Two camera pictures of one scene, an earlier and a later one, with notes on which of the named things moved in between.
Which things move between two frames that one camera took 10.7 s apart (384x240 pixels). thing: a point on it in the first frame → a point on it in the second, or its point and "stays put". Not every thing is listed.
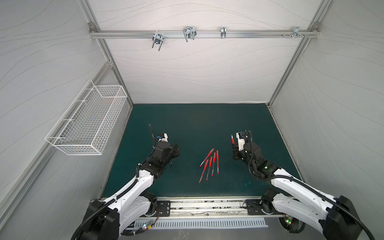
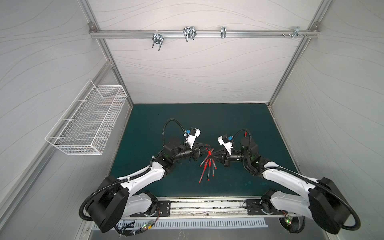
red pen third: x=205 y=167 stays put
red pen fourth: x=210 y=164 stays put
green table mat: x=205 y=166 stays put
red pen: x=218 y=162 → x=210 y=153
